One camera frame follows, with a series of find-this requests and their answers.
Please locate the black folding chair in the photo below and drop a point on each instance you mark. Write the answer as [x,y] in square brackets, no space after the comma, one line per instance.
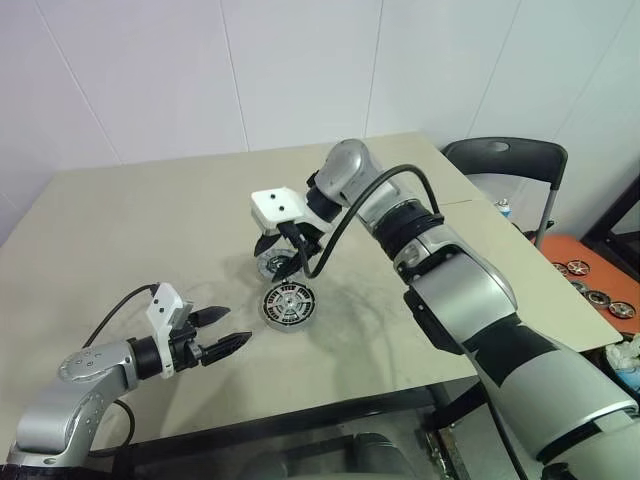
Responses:
[500,155]

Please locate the grey metal motor lid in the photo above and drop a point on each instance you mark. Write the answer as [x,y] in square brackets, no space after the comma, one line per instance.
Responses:
[270,267]

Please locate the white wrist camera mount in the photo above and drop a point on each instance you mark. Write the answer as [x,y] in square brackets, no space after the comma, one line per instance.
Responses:
[165,302]
[272,210]

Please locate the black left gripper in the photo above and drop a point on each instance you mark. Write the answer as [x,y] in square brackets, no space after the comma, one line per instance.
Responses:
[182,350]

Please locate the black metal table frame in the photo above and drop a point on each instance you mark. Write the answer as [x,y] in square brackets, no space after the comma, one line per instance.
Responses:
[300,412]

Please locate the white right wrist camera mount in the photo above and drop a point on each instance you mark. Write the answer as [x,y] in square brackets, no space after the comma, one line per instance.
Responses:
[272,210]

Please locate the spoked rotor black rim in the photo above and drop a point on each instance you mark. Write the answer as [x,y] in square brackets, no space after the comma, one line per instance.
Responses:
[289,305]

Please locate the small spoked metal wheel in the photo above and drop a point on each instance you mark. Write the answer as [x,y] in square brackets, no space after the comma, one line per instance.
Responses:
[597,296]
[575,267]
[580,287]
[620,309]

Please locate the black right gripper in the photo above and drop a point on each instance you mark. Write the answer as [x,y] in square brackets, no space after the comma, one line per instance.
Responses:
[300,237]

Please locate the grey motor housing copper windings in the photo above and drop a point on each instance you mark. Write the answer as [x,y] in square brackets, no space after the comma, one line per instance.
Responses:
[285,327]

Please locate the white crumpled cloth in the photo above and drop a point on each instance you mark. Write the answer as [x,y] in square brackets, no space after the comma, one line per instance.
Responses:
[625,355]

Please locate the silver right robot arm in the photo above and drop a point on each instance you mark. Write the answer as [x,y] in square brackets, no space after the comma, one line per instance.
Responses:
[450,280]

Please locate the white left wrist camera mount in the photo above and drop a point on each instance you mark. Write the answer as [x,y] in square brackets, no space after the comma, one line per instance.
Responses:
[165,302]

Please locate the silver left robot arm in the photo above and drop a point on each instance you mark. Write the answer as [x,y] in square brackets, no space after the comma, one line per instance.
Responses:
[55,415]

